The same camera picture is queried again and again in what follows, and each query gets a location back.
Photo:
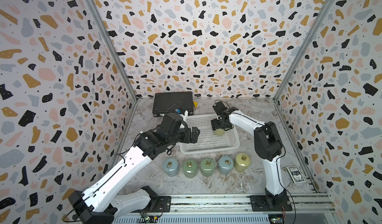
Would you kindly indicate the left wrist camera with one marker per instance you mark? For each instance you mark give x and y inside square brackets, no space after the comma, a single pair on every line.
[182,112]

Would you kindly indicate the blue tea canister front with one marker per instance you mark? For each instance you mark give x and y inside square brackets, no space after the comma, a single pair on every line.
[225,165]

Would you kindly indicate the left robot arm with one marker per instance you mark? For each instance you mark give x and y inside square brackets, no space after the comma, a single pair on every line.
[99,204]

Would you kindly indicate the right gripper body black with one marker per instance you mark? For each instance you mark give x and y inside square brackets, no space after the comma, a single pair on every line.
[216,124]

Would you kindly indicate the yellow-green tea canister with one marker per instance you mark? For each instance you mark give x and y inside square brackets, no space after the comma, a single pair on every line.
[219,132]
[241,162]

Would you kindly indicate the blue tea canister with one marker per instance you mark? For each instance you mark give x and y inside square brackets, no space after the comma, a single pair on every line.
[225,165]
[171,167]

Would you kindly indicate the blue tea canister back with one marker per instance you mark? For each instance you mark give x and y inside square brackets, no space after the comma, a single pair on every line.
[171,167]

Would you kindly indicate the aluminium front rail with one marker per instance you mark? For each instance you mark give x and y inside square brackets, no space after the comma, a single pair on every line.
[307,208]

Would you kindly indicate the black briefcase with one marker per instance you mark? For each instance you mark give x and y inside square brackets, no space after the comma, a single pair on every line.
[167,102]

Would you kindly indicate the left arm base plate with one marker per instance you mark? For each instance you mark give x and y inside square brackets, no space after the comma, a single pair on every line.
[161,204]

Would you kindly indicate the green tea canister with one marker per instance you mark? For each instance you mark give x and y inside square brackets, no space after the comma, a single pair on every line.
[207,167]
[190,168]

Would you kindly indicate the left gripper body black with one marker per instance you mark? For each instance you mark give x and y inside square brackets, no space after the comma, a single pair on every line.
[183,136]

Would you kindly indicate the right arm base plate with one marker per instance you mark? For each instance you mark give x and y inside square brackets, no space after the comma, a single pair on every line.
[268,203]

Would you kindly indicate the white plastic basket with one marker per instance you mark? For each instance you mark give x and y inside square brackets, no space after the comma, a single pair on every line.
[208,141]

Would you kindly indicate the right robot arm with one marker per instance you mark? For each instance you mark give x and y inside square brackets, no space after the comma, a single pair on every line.
[267,143]

